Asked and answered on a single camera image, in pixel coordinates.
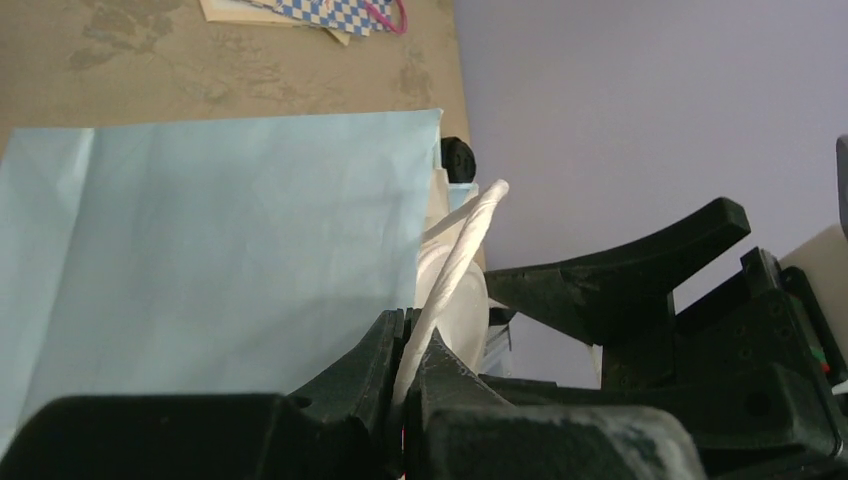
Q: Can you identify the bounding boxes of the light blue paper bag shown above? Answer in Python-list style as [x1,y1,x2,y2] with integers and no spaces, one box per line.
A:
[0,108,511,458]

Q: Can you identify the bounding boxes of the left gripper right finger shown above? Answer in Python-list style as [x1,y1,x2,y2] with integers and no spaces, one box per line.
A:
[404,334,706,479]

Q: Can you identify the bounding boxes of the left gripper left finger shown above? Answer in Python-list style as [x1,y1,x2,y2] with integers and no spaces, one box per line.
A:
[1,310,405,479]

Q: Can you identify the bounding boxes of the cream paper bag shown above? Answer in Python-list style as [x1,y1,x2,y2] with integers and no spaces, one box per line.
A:
[199,0,351,46]

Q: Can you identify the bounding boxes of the white cup lid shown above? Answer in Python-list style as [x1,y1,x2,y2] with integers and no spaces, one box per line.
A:
[414,241,489,374]

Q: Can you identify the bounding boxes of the checkered patterned paper bag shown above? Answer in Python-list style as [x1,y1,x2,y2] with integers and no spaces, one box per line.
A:
[248,0,408,36]

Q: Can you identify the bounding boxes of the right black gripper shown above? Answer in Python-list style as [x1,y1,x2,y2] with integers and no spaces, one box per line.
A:
[484,197,847,479]

